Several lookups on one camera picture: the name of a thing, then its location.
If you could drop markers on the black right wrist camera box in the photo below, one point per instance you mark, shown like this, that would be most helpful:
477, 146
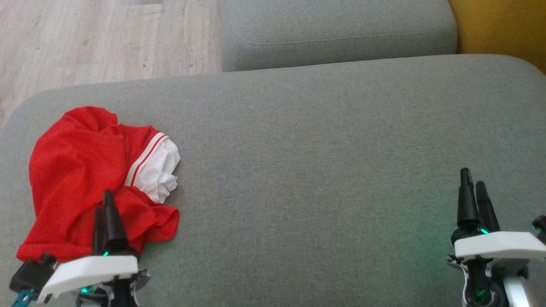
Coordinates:
541, 224

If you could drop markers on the yellow cushion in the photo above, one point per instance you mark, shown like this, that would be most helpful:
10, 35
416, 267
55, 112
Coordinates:
503, 25

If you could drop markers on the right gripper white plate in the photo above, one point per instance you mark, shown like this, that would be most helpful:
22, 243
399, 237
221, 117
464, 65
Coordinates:
499, 246

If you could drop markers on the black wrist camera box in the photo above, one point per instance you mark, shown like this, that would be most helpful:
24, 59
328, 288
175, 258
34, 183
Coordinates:
32, 273
541, 224

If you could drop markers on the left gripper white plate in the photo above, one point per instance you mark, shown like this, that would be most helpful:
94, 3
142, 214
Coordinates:
94, 270

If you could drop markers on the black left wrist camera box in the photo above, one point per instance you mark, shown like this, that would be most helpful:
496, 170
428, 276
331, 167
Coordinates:
32, 273

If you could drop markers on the red garment with white trim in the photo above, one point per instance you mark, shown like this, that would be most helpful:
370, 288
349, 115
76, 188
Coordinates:
72, 162

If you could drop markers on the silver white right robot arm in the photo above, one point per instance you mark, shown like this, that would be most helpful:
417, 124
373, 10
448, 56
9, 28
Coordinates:
516, 294

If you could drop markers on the grey sofa cushion with seam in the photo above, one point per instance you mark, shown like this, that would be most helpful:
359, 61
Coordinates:
332, 30

